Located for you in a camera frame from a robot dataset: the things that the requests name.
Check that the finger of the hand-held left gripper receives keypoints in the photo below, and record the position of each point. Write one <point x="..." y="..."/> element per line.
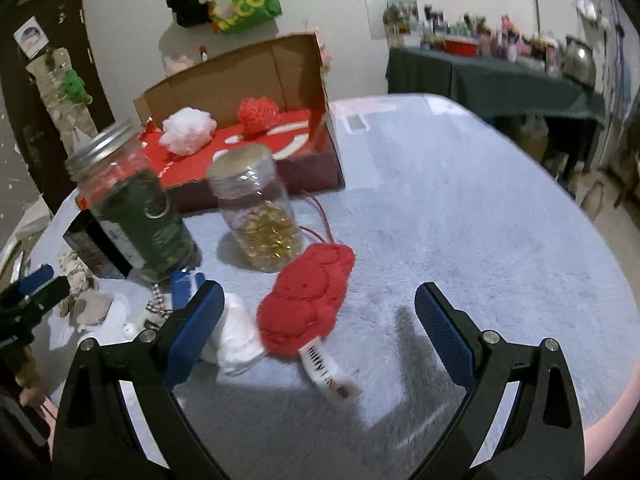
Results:
<point x="36" y="278"/>
<point x="45" y="292"/>

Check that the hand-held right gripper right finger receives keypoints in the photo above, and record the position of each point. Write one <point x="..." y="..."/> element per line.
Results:
<point x="442" y="332"/>

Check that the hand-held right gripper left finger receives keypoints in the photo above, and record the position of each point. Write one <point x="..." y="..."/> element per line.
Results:
<point x="192" y="330"/>

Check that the beige fluffy piece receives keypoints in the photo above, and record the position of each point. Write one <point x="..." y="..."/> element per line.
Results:
<point x="75" y="267"/>

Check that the blue fabric piece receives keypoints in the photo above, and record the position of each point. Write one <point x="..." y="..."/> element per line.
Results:
<point x="182" y="287"/>

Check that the white fluffy cloud-shaped pad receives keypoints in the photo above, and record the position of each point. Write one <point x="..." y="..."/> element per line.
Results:
<point x="237" y="340"/>

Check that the cream fluffy rabbit bow clip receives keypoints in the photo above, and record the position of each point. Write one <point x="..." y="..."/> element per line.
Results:
<point x="95" y="307"/>

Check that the red knitted cloud-shaped cloth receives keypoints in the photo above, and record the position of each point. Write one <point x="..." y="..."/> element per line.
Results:
<point x="305" y="300"/>

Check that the brown cardboard box red inside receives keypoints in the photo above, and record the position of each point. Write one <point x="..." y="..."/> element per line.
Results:
<point x="280" y="65"/>

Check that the person's left hand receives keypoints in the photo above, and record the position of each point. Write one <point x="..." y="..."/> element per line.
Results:
<point x="29" y="377"/>

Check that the small dark box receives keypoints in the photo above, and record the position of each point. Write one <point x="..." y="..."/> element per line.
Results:
<point x="92" y="250"/>

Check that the clear jar with green contents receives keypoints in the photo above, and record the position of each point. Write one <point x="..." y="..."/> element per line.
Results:
<point x="145" y="220"/>

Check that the clear jar with yellow capsules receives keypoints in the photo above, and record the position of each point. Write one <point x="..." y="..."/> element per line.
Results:
<point x="260" y="220"/>

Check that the dark brown door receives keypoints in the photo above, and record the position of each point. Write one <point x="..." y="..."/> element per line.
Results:
<point x="20" y="110"/>

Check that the beige door hanging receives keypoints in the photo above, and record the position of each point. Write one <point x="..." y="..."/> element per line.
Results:
<point x="60" y="110"/>

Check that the small green plush toy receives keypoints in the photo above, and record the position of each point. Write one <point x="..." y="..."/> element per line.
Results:
<point x="75" y="85"/>

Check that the white mesh pouf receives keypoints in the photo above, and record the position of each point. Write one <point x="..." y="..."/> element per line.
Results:
<point x="187" y="130"/>

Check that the red mesh pouf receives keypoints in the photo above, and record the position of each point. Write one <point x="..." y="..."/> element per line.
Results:
<point x="257" y="115"/>

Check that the small photo card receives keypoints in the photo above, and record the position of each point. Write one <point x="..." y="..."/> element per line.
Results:
<point x="30" y="35"/>

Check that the table with dark green cloth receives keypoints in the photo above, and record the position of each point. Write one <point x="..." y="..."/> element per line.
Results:
<point x="475" y="80"/>

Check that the pink plush toy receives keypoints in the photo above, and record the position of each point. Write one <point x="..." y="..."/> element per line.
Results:
<point x="177" y="62"/>

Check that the small red-capped bottle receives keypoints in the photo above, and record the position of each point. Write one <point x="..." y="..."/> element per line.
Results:
<point x="203" y="54"/>

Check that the red basin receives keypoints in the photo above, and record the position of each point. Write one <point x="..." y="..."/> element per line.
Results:
<point x="460" y="46"/>

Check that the metal kettle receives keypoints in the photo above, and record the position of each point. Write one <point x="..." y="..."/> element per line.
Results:
<point x="579" y="62"/>

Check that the row of bottles and jars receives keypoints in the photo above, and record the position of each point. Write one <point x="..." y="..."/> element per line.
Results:
<point x="505" y="35"/>

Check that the black plush toy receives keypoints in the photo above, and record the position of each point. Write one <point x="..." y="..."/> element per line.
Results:
<point x="185" y="0"/>

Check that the white wall board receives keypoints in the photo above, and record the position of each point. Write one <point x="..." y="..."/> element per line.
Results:
<point x="390" y="0"/>

